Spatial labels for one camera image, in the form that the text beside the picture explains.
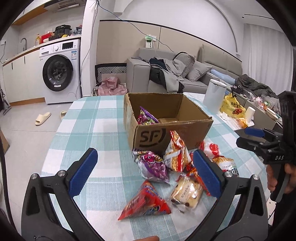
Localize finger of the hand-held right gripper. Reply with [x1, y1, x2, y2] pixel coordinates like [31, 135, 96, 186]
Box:
[244, 127, 281, 141]
[236, 137, 279, 152]

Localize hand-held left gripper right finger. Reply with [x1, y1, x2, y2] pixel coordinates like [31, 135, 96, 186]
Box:
[193, 150, 270, 241]

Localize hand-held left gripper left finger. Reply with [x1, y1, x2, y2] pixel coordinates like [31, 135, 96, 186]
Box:
[21, 148, 100, 241]

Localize range hood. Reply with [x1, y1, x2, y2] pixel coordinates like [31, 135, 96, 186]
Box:
[44, 0, 86, 12]

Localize grey cushion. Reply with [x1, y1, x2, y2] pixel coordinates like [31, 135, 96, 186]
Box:
[174, 53, 196, 78]
[185, 61, 213, 82]

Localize mop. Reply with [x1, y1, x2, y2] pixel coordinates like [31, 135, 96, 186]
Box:
[0, 88, 11, 115]

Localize white cylindrical bin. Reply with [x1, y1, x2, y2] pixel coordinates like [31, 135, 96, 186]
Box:
[203, 79, 227, 114]

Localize clear bread packet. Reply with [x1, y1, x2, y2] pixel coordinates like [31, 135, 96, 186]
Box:
[171, 175, 204, 212]

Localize red orange snack packet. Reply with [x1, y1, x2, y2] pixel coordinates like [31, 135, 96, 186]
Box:
[176, 152, 211, 197]

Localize red triangular snack packet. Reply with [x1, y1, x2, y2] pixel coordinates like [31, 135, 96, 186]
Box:
[118, 180, 172, 220]

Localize pink cloth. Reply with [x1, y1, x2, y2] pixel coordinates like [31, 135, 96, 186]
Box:
[97, 77, 127, 96]

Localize black pressure cooker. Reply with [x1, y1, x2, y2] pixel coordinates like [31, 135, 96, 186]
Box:
[55, 25, 73, 37]

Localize white curtain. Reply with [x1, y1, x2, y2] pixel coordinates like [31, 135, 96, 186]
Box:
[243, 23, 293, 88]

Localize red-white snack bag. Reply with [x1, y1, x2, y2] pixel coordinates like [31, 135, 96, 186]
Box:
[211, 156, 239, 178]

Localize brown cardboard box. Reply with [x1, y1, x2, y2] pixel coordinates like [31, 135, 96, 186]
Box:
[123, 93, 213, 154]

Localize black white patterned basket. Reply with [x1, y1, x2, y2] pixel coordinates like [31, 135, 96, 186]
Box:
[95, 62, 127, 84]

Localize low coffee table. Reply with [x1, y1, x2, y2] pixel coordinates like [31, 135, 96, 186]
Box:
[228, 88, 282, 131]

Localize checked tablecloth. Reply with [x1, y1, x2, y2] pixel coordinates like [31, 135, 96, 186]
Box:
[40, 92, 269, 241]

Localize grey sofa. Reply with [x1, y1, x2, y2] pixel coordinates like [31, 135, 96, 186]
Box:
[126, 44, 245, 94]

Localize dark green coat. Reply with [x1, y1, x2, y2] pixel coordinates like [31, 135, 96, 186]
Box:
[236, 74, 278, 98]

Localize grey hoodie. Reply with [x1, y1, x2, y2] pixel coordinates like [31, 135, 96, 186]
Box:
[165, 59, 186, 93]

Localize white washing machine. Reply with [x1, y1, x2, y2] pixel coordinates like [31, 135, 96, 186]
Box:
[39, 39, 82, 105]

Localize black clothes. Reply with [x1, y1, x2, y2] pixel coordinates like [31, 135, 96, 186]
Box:
[149, 58, 171, 90]

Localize purple snack packet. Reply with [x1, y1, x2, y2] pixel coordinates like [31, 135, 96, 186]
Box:
[132, 149, 170, 184]
[138, 106, 159, 126]

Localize light blue pillow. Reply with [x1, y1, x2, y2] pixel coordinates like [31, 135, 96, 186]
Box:
[210, 70, 236, 85]

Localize person's right hand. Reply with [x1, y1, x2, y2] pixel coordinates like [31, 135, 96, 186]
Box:
[266, 163, 296, 194]

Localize white kitchen counter cabinet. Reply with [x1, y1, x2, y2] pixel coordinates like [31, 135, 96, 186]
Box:
[2, 45, 47, 107]

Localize red box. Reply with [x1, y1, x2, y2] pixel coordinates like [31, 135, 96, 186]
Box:
[40, 33, 55, 44]

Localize white paper cup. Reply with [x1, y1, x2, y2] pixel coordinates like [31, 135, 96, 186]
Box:
[245, 107, 256, 123]

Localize white crumpled tissue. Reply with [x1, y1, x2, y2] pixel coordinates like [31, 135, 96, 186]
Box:
[218, 111, 234, 121]

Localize orange noodle snack packet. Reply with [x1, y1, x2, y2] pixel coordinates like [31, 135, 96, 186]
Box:
[164, 130, 192, 172]

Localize yellow plastic bag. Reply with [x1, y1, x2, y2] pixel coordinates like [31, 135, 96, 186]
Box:
[220, 93, 247, 120]

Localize red balloon glue packet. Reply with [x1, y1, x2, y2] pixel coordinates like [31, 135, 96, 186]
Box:
[199, 140, 220, 159]

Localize wooden wall cabinet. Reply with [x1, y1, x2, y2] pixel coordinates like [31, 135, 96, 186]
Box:
[11, 0, 49, 26]

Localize white wall control panel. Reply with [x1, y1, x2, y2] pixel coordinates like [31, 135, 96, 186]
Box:
[145, 35, 158, 49]

